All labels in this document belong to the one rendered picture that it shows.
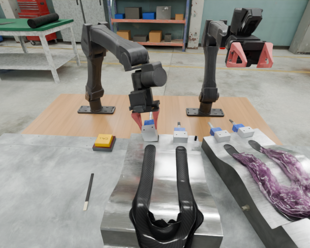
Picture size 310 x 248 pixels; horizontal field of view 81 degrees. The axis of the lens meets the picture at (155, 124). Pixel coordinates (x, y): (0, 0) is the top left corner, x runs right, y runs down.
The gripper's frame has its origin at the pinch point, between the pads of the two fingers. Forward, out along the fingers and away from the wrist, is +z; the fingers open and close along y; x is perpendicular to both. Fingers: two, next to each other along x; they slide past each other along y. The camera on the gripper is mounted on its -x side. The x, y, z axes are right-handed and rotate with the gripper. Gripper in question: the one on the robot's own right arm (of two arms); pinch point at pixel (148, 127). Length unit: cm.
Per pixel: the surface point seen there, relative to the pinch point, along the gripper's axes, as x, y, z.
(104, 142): 4.0, -20.1, 5.6
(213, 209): -26.6, 17.1, 12.8
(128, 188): -21.3, -4.1, 9.7
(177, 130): 5.1, 10.0, 3.8
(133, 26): 524, -98, -149
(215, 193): -9.7, 20.4, 22.0
